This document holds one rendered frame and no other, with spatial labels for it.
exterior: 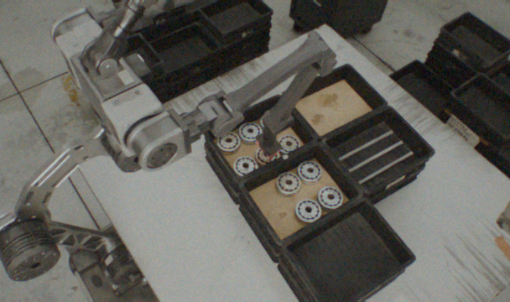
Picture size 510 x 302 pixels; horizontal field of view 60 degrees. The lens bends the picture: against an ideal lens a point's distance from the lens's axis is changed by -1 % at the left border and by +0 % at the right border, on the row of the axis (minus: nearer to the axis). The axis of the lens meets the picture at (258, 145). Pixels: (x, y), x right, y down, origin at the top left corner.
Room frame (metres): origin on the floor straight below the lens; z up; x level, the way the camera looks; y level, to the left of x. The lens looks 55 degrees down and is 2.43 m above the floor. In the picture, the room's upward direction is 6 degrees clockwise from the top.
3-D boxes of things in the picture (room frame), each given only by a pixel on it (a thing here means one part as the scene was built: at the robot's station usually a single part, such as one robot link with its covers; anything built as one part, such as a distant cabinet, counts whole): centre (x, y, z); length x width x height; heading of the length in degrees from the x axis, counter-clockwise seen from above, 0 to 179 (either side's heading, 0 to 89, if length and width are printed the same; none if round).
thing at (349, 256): (0.61, -0.36, 0.87); 0.40 x 0.30 x 0.11; 127
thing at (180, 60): (2.02, 0.53, 0.31); 0.40 x 0.30 x 0.34; 132
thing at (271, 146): (1.03, -0.04, 0.98); 0.10 x 0.07 x 0.07; 43
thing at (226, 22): (2.29, 0.24, 0.37); 0.40 x 0.30 x 0.45; 132
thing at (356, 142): (1.09, -0.50, 0.87); 0.40 x 0.30 x 0.11; 127
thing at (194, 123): (0.71, 0.19, 1.45); 0.09 x 0.08 x 0.12; 42
